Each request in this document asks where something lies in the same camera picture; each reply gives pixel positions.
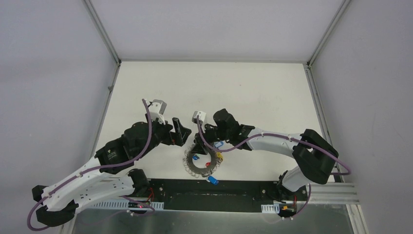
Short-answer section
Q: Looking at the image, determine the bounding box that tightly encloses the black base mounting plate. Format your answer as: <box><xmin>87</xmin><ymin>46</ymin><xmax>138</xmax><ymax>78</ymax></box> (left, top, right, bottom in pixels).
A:
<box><xmin>130</xmin><ymin>179</ymin><xmax>307</xmax><ymax>213</ymax></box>

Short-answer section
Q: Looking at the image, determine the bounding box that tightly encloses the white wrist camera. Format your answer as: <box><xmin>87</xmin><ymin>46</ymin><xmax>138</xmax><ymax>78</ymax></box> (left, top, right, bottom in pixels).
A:
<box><xmin>191</xmin><ymin>111</ymin><xmax>207</xmax><ymax>125</ymax></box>
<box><xmin>149</xmin><ymin>99</ymin><xmax>167</xmax><ymax>125</ymax></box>

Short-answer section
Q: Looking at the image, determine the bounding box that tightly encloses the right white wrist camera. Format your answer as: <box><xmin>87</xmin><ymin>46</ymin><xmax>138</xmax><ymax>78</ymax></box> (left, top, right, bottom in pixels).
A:
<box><xmin>191</xmin><ymin>111</ymin><xmax>207</xmax><ymax>125</ymax></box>

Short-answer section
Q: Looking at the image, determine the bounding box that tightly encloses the blue tag key on disc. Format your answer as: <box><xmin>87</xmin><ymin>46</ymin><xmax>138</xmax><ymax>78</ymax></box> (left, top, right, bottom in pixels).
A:
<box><xmin>192</xmin><ymin>154</ymin><xmax>200</xmax><ymax>161</ymax></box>

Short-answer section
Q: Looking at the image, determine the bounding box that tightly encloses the metal disc keyring holder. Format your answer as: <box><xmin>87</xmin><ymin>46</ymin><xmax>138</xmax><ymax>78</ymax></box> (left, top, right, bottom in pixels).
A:
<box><xmin>182</xmin><ymin>144</ymin><xmax>224</xmax><ymax>178</ymax></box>

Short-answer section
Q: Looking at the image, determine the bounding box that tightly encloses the aluminium frame rail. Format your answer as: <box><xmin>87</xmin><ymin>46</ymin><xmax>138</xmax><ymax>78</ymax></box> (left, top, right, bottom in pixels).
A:
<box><xmin>306</xmin><ymin>182</ymin><xmax>360</xmax><ymax>205</ymax></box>

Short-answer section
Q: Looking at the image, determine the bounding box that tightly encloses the key with blue tag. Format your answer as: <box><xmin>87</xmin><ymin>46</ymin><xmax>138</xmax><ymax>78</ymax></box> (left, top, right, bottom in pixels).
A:
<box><xmin>206</xmin><ymin>176</ymin><xmax>219</xmax><ymax>185</ymax></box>

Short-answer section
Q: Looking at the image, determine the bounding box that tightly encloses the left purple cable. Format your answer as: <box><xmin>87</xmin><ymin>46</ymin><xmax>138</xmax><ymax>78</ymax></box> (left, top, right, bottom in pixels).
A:
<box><xmin>26</xmin><ymin>98</ymin><xmax>155</xmax><ymax>232</ymax></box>

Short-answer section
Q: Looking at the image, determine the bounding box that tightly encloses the right white cable duct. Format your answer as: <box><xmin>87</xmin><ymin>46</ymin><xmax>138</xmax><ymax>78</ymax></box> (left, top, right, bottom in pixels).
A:
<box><xmin>261</xmin><ymin>204</ymin><xmax>280</xmax><ymax>214</ymax></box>

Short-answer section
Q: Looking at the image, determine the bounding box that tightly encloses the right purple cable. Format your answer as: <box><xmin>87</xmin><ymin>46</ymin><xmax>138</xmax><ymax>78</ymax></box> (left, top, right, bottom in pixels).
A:
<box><xmin>196</xmin><ymin>115</ymin><xmax>352</xmax><ymax>223</ymax></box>

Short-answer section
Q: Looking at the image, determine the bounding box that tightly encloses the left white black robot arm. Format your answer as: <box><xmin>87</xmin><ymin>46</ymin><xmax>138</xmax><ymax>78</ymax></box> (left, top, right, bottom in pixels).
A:
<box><xmin>27</xmin><ymin>117</ymin><xmax>192</xmax><ymax>228</ymax></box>

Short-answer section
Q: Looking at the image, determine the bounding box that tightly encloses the purple cable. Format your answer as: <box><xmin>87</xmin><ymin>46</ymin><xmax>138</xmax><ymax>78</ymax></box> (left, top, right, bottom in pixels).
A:
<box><xmin>196</xmin><ymin>115</ymin><xmax>352</xmax><ymax>223</ymax></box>
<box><xmin>26</xmin><ymin>98</ymin><xmax>155</xmax><ymax>232</ymax></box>

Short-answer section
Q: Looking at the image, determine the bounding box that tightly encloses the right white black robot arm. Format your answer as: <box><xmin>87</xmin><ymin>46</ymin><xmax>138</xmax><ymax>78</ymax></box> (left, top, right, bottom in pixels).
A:
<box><xmin>192</xmin><ymin>109</ymin><xmax>338</xmax><ymax>200</ymax></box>

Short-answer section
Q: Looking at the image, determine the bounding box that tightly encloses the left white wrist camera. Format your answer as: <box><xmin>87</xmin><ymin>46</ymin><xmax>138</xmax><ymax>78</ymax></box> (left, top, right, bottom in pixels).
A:
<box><xmin>149</xmin><ymin>99</ymin><xmax>167</xmax><ymax>125</ymax></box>

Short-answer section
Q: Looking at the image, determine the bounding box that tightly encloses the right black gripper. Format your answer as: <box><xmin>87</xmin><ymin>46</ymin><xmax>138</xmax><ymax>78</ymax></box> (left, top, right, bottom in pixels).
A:
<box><xmin>190</xmin><ymin>122</ymin><xmax>231</xmax><ymax>155</ymax></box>

